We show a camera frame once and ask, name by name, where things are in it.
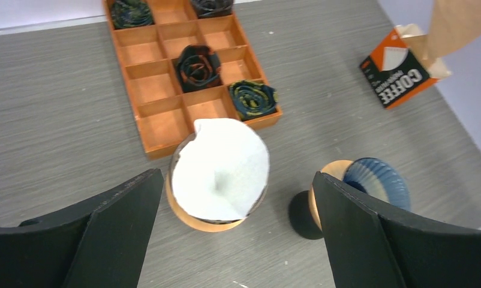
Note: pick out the orange coffee filter box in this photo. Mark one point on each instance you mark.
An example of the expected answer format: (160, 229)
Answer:
(395, 70)

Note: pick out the clear grey ribbed dripper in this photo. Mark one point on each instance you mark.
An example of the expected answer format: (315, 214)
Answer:
(172, 165)

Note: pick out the black dripper middle compartment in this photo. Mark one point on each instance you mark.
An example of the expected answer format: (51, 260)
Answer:
(197, 68)

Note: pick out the blue ribbed dripper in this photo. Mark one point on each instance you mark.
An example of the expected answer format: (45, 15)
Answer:
(379, 179)

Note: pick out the wooden ring holder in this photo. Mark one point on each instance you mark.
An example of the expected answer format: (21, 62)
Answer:
(336, 169)

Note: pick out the black dripper top-left compartment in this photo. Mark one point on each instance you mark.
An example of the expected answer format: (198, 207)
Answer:
(131, 14)

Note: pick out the black dripper bottom compartment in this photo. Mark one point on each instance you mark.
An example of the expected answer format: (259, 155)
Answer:
(252, 99)

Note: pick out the white paper coffee filter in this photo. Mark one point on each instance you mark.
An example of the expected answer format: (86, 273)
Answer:
(222, 172)

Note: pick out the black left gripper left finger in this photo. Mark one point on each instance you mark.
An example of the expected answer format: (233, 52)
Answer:
(98, 242)

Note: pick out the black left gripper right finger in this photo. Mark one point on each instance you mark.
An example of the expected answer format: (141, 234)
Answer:
(371, 243)

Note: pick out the black dripper top-right compartment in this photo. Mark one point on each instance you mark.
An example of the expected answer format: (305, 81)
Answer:
(212, 8)

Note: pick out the brown paper coffee filter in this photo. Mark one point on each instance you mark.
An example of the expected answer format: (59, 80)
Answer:
(453, 25)

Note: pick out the orange compartment tray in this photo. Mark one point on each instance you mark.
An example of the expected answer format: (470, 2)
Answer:
(148, 55)

